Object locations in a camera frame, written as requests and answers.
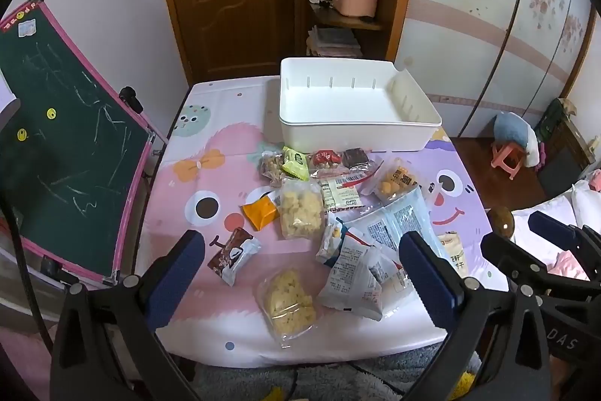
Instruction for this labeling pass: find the black chalkboard knob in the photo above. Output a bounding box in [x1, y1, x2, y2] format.
[118, 86, 144, 114]

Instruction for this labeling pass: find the grey rug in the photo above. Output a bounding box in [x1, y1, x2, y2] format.
[192, 342, 475, 401]

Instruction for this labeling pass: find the cream snack packet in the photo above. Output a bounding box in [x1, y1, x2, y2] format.
[436, 232, 470, 280]

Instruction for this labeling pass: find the brown ball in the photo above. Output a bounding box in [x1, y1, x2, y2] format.
[487, 206, 514, 239]

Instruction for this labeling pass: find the small white snack packet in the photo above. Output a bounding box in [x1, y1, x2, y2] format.
[366, 248, 409, 317]

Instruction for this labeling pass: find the black cable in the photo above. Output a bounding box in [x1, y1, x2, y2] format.
[0, 180, 54, 352]

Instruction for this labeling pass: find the pink cloth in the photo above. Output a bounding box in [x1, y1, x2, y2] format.
[547, 251, 591, 280]

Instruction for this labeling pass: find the beige snack packet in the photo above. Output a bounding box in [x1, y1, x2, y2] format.
[322, 185, 365, 214]

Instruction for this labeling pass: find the green chalkboard with pink frame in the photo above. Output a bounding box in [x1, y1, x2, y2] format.
[0, 0, 170, 289]

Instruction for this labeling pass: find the clear nut bar packet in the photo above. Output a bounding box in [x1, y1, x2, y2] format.
[260, 151, 287, 188]

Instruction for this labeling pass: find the dark brown snack packet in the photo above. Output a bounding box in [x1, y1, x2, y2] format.
[342, 147, 371, 171]

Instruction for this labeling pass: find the large blue and white bag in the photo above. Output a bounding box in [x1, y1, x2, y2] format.
[350, 186, 452, 261]

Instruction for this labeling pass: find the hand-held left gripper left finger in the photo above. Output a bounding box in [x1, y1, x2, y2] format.
[49, 230, 206, 401]

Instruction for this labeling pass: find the stack of folded papers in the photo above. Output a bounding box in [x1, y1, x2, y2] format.
[306, 26, 363, 59]

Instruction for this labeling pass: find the clear packet with red label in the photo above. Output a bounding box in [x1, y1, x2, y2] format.
[309, 148, 350, 174]

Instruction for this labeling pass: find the pink plastic stool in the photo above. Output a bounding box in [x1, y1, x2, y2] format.
[491, 141, 527, 181]

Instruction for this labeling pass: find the white bedding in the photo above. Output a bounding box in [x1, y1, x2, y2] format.
[511, 180, 601, 261]

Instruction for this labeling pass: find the clear bag of yellow popcorn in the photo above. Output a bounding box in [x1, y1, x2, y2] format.
[279, 179, 326, 241]
[256, 268, 318, 348]

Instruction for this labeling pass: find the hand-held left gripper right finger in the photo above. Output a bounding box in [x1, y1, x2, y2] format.
[399, 231, 550, 401]

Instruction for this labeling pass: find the small clear snack packet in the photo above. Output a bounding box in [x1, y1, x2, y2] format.
[316, 215, 346, 265]

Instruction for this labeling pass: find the brown and white snack packet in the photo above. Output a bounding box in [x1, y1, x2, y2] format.
[207, 227, 262, 287]

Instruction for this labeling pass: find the orange and white snack packet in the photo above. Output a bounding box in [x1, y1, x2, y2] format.
[241, 191, 281, 232]

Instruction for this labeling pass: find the blue cushion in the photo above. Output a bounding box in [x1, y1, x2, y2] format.
[493, 112, 538, 167]

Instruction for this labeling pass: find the white printed snack packet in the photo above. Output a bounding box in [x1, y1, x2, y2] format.
[317, 234, 383, 322]

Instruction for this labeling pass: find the dark cabinet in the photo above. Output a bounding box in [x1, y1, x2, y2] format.
[535, 98, 593, 195]

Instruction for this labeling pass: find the clear packet of yellow balls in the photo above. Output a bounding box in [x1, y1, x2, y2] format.
[373, 160, 421, 201]

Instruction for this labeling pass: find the white plastic storage bin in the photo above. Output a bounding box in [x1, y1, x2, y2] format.
[279, 57, 443, 153]

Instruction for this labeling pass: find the cartoon printed tablecloth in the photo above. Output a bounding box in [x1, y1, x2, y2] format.
[154, 76, 512, 369]

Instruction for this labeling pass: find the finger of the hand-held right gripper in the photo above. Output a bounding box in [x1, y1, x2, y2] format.
[528, 210, 601, 275]
[480, 232, 550, 289]

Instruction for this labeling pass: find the green snack packet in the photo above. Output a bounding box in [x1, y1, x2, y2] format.
[281, 146, 311, 182]

